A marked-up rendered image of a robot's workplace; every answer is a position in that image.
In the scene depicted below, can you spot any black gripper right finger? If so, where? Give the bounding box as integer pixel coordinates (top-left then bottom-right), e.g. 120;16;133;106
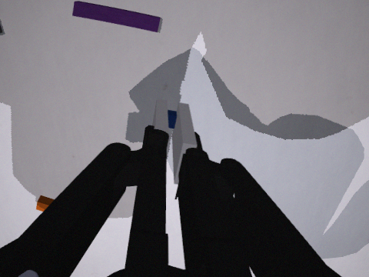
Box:
172;102;341;277

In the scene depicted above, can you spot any purple rod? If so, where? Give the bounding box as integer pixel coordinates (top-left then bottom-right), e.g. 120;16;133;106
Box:
72;1;161;32

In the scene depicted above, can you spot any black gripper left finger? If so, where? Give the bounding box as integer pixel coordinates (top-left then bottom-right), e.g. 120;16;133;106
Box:
0;99;169;277

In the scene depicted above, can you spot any small blue cube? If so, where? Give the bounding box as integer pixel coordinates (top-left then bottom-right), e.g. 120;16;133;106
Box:
168;110;177;128

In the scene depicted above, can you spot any orange rod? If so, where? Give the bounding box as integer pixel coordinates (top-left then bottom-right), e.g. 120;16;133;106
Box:
36;195;54;212

